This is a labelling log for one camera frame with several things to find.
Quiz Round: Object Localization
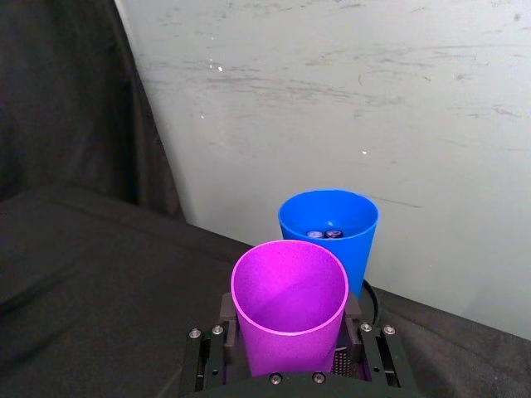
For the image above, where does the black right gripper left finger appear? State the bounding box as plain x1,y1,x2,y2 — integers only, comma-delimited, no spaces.
183,292,250,393

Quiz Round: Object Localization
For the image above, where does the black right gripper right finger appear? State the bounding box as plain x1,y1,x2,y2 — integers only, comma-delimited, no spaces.
333,291,411,390

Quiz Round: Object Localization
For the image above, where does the purple plastic cup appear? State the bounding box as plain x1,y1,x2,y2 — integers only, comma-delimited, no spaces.
230,239,349,377

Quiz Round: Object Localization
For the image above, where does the blue plastic cup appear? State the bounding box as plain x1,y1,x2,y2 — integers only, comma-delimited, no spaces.
277,189,380,300

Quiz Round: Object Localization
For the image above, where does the black table cloth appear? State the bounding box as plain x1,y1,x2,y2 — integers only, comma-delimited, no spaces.
0,0,531,398

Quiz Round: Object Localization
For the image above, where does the thin black cable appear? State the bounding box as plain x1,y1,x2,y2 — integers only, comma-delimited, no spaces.
361,279,381,327

